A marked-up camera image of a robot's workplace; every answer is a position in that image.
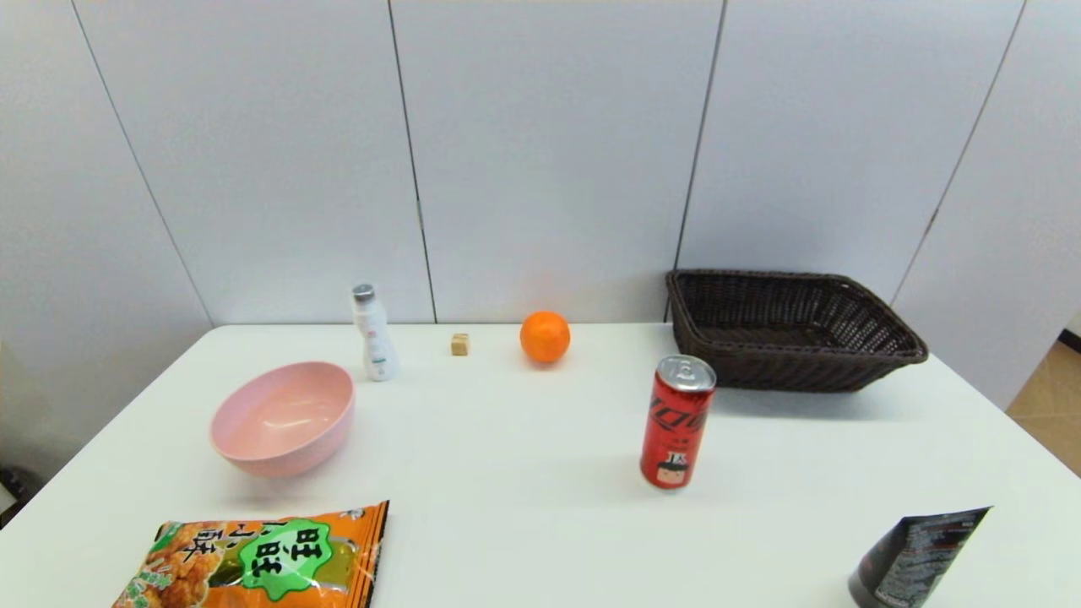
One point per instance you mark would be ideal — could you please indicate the orange fruit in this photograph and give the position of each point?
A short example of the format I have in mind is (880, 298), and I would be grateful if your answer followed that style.
(545, 337)

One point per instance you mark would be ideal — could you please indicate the small wooden cube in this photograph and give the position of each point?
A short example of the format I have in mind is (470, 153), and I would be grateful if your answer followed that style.
(459, 344)

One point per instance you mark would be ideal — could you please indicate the small white bottle silver cap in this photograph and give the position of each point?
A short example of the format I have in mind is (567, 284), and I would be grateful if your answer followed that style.
(377, 346)

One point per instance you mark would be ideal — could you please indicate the red cola can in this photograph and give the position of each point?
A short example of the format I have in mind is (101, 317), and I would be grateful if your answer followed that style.
(676, 431)

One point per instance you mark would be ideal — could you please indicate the dark brown wicker basket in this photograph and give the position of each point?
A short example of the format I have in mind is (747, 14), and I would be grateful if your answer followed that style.
(794, 338)

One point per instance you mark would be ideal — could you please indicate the pink bowl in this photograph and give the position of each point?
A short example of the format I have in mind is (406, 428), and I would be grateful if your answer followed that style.
(283, 422)

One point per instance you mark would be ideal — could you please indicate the orange snack bag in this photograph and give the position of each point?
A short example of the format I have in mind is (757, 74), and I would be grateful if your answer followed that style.
(270, 561)

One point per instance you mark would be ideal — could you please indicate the black cosmetic tube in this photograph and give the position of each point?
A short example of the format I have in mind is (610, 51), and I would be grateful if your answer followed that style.
(916, 561)

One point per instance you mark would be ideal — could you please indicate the small black floor object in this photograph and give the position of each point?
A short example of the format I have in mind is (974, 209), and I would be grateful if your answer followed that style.
(13, 494)

